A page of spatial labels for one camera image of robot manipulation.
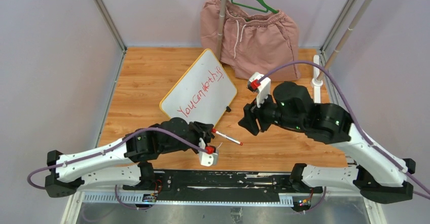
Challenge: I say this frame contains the clothes rack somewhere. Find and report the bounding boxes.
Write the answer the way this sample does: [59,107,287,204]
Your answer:
[214,0,387,89]

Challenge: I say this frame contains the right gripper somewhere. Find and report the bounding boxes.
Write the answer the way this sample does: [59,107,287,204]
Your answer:
[237,88,305,137]

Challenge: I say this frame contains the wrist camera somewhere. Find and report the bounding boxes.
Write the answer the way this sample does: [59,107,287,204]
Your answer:
[247,72,271,108]
[198,138,219,167]

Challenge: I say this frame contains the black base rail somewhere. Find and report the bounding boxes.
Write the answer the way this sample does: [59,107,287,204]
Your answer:
[121,169,323,202]

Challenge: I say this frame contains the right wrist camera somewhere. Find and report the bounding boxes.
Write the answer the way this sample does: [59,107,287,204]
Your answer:
[247,72,271,108]

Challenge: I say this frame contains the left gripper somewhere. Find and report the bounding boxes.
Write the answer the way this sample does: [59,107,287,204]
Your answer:
[161,121,213,155]

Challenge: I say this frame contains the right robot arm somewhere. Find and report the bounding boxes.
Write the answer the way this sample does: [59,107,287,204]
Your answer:
[239,79,415,204]

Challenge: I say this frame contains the white marker pen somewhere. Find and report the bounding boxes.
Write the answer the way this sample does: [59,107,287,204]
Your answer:
[212,128,243,145]

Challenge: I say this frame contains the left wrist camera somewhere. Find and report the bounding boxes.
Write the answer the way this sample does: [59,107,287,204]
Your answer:
[198,138,219,167]

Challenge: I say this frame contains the pink shorts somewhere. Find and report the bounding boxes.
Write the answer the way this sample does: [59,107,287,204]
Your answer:
[200,0,301,82]

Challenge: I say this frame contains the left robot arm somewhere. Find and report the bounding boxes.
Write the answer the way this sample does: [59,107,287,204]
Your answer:
[45,117,219,198]

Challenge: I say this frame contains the yellow framed whiteboard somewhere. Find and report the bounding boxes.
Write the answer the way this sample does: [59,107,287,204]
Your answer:
[159,49,237,125]

